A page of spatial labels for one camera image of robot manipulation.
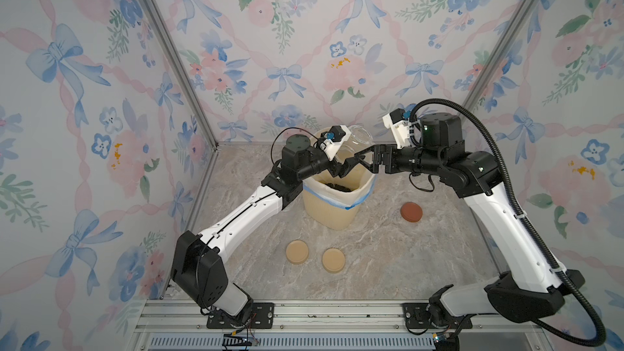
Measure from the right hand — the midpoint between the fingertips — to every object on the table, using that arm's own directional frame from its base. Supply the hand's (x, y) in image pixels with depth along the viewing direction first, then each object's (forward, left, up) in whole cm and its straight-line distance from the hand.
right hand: (367, 154), depth 62 cm
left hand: (+6, +3, -2) cm, 7 cm away
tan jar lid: (-11, +21, -39) cm, 46 cm away
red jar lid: (+7, -24, -41) cm, 48 cm away
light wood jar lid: (-14, +8, -39) cm, 42 cm away
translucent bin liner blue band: (-5, +6, -11) cm, 13 cm away
